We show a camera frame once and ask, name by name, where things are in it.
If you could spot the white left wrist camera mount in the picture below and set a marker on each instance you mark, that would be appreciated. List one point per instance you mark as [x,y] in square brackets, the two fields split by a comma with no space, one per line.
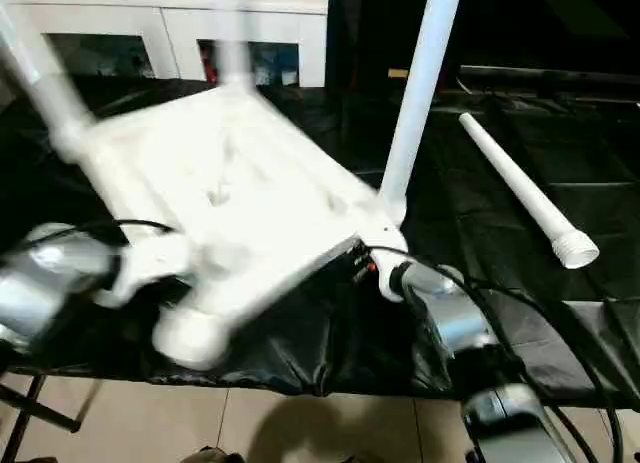
[140,263]

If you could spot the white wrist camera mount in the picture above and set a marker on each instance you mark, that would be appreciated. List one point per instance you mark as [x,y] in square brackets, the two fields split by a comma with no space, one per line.
[140,263]
[392,273]

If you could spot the black glossy mat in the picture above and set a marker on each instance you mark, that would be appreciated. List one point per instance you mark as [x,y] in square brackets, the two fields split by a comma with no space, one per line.
[500,308]

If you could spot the white cabinet with glass doors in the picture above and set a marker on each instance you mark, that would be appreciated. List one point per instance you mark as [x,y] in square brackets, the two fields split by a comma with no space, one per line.
[165,28]

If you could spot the white plastic table top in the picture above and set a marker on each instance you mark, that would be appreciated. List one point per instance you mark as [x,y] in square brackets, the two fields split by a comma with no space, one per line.
[225,158]

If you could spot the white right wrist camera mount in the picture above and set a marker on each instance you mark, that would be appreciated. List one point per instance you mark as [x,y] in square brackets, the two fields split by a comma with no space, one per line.
[392,273]

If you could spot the white plastic table leg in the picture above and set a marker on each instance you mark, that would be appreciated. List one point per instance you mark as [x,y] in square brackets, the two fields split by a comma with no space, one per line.
[420,98]
[235,43]
[47,83]
[520,178]

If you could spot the black folding table frame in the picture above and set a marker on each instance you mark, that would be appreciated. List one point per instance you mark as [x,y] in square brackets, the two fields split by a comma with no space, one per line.
[30,413]

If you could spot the dark robot torso part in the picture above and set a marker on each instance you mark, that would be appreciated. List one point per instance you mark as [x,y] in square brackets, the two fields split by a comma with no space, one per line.
[215,457]

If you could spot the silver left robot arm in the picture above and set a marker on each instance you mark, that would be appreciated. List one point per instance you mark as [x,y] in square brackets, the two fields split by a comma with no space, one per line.
[45,278]

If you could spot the small tan label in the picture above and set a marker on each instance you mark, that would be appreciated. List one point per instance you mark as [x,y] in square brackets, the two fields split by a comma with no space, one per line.
[398,73]

